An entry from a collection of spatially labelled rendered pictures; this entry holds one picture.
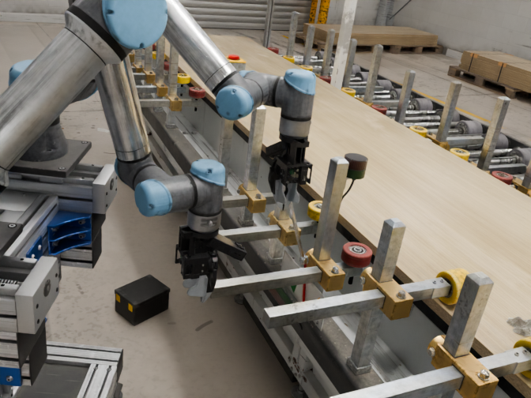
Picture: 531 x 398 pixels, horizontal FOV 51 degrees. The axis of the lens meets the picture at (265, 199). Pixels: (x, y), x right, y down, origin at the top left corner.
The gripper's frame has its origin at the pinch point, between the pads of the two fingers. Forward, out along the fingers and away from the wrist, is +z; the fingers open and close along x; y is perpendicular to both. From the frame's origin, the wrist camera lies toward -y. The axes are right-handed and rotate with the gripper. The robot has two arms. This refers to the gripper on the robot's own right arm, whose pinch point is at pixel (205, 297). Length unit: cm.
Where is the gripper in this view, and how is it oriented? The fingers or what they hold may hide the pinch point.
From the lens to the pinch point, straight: 139.2
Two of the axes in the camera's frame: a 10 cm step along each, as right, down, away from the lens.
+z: -1.2, 8.9, 4.3
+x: 4.0, 4.4, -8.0
